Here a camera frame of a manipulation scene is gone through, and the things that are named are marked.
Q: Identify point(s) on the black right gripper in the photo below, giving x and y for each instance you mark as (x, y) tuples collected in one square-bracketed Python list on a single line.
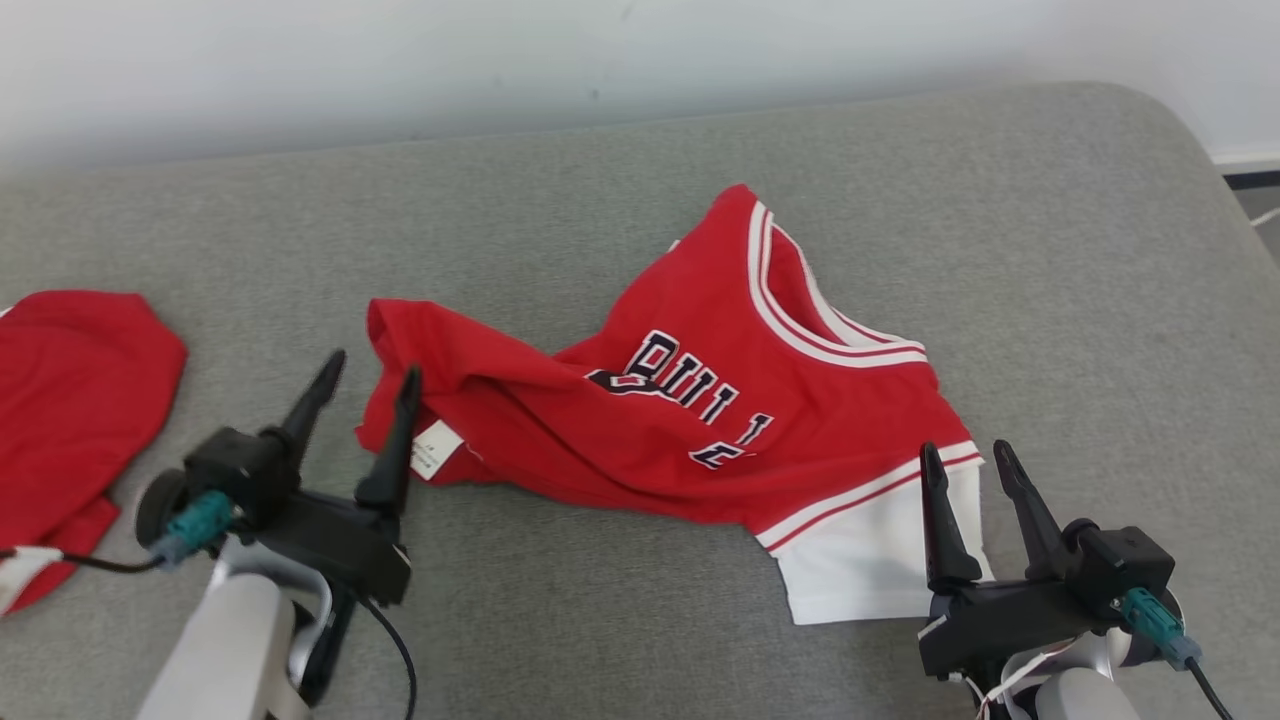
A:
[(1000, 620)]

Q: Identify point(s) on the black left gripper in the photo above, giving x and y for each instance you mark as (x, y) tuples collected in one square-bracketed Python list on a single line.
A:
[(340, 550)]

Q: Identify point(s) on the red shorts with white stripe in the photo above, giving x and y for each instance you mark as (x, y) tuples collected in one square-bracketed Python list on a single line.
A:
[(80, 400)]

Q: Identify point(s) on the red Bulls basketball jersey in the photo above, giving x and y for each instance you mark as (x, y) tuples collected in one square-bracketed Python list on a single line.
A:
[(700, 440)]

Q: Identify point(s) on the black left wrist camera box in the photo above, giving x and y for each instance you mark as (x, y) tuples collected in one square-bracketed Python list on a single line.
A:
[(235, 470)]

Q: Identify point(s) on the white wall baseboard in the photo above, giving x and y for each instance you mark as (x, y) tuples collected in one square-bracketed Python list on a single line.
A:
[(1250, 160)]

